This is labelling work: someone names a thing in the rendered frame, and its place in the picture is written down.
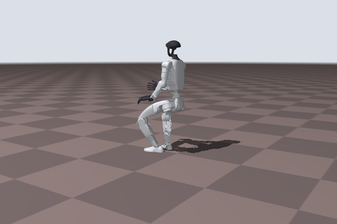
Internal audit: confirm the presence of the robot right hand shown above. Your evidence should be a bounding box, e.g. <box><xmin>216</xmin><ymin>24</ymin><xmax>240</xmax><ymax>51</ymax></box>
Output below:
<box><xmin>147</xmin><ymin>80</ymin><xmax>158</xmax><ymax>90</ymax></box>

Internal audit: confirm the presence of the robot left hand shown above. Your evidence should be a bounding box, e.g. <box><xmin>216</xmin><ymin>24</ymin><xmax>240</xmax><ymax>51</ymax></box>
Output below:
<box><xmin>137</xmin><ymin>95</ymin><xmax>154</xmax><ymax>104</ymax></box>

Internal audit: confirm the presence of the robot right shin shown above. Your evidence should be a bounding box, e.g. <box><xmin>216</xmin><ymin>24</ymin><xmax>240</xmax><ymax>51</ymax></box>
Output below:
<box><xmin>162</xmin><ymin>115</ymin><xmax>172</xmax><ymax>145</ymax></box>

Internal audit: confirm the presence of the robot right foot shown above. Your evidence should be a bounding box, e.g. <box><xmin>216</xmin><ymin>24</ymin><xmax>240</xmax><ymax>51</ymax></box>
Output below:
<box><xmin>162</xmin><ymin>143</ymin><xmax>172</xmax><ymax>150</ymax></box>

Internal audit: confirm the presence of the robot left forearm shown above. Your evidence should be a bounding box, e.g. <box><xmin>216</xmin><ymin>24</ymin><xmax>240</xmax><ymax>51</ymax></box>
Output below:
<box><xmin>150</xmin><ymin>81</ymin><xmax>163</xmax><ymax>102</ymax></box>

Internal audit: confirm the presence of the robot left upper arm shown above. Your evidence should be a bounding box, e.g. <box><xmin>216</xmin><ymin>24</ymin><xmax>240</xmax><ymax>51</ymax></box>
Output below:
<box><xmin>161</xmin><ymin>61</ymin><xmax>172</xmax><ymax>88</ymax></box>

